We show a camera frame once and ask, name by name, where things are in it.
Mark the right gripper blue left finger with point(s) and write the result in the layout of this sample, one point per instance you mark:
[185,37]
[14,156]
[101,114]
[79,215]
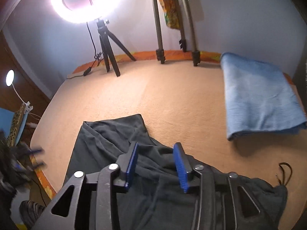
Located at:
[127,164]

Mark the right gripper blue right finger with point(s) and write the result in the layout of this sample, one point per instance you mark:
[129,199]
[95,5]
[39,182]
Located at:
[186,174]

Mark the white clip-on lamp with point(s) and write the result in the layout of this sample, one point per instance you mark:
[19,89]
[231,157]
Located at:
[9,80]

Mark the folded light blue jeans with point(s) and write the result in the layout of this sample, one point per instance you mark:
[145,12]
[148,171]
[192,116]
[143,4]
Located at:
[258,98]

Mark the small black tripod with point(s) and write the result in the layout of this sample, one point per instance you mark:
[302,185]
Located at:
[109,58]

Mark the large grey tripod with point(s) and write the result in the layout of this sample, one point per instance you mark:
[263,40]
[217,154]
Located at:
[195,53]

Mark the orange patterned cloth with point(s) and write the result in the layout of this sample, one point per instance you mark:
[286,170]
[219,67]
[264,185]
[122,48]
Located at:
[170,14]

